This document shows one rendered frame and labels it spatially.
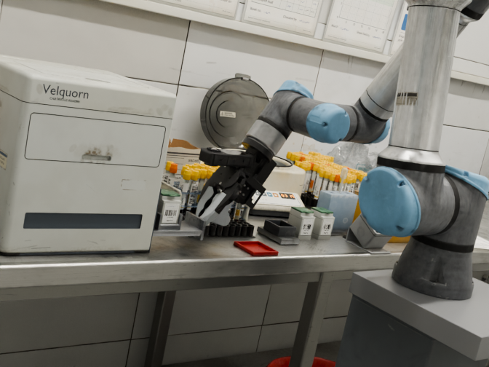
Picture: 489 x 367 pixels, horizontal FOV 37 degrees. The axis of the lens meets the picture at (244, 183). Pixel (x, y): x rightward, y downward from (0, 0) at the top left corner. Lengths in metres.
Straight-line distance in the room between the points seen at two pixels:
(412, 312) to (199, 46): 1.09
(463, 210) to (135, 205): 0.58
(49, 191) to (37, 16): 0.72
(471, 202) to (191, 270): 0.53
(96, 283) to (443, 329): 0.59
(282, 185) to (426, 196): 0.71
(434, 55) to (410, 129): 0.13
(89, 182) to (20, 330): 0.89
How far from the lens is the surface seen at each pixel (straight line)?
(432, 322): 1.27
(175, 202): 1.38
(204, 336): 2.41
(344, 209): 1.81
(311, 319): 1.68
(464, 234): 1.36
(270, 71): 2.25
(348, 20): 2.43
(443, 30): 1.25
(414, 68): 1.24
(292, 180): 1.89
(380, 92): 1.46
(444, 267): 1.36
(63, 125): 1.21
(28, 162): 1.20
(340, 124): 1.41
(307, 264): 1.57
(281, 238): 1.59
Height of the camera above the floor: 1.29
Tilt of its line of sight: 11 degrees down
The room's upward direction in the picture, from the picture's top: 12 degrees clockwise
